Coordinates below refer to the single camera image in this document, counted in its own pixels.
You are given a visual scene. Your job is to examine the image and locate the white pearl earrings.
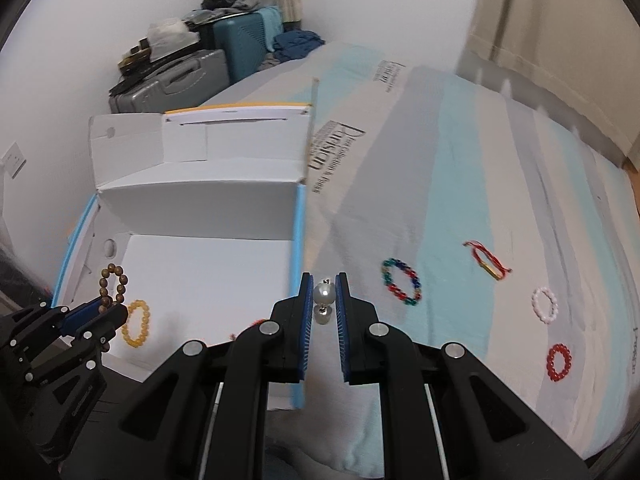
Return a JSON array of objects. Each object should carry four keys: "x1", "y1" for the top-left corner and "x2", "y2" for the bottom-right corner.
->
[{"x1": 312, "y1": 278, "x2": 336, "y2": 325}]

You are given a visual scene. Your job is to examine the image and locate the multicolour glass bead bracelet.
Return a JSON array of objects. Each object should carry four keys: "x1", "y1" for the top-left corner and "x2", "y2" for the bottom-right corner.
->
[{"x1": 380, "y1": 257, "x2": 423, "y2": 307}]

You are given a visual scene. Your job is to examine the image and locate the brown wooden bead bracelet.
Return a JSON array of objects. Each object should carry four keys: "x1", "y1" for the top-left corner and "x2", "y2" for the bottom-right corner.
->
[{"x1": 98, "y1": 263, "x2": 130, "y2": 354}]

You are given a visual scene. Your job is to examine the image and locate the pink bead bracelet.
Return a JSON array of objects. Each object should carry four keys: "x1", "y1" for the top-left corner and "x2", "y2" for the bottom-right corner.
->
[{"x1": 530, "y1": 286, "x2": 560, "y2": 325}]

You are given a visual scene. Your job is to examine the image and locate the white wall socket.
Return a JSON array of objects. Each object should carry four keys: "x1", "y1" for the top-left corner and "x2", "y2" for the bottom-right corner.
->
[{"x1": 1, "y1": 142, "x2": 26, "y2": 179}]

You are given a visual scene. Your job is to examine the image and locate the yellow bead bracelet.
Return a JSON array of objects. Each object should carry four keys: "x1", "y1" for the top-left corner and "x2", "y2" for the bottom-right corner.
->
[{"x1": 120, "y1": 299, "x2": 152, "y2": 349}]

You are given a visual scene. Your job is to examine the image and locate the red bead bracelet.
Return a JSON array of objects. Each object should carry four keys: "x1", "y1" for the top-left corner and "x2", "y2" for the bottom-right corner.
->
[{"x1": 546, "y1": 342, "x2": 573, "y2": 382}]

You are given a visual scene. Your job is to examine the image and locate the red cord bracelet gold tube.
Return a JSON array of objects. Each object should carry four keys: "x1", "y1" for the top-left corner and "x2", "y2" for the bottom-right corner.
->
[{"x1": 463, "y1": 240, "x2": 512, "y2": 281}]

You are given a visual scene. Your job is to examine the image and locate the blue clothes pile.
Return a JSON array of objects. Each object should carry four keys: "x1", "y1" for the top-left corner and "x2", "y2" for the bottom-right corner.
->
[{"x1": 273, "y1": 29, "x2": 326, "y2": 63}]

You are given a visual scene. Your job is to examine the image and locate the white cardboard box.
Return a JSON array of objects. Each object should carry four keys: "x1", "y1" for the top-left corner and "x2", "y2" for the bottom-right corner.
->
[{"x1": 53, "y1": 98, "x2": 314, "y2": 382}]

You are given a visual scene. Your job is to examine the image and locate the striped bed sheet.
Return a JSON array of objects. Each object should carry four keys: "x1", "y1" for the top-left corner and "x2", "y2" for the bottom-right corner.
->
[{"x1": 218, "y1": 42, "x2": 639, "y2": 458}]

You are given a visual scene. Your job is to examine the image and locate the grey suitcase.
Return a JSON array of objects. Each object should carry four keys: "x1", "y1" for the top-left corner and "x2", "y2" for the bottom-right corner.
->
[{"x1": 108, "y1": 50, "x2": 230, "y2": 114}]

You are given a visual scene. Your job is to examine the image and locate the teal suitcase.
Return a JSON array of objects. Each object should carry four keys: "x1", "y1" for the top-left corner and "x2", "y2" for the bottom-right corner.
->
[{"x1": 198, "y1": 12, "x2": 268, "y2": 84}]

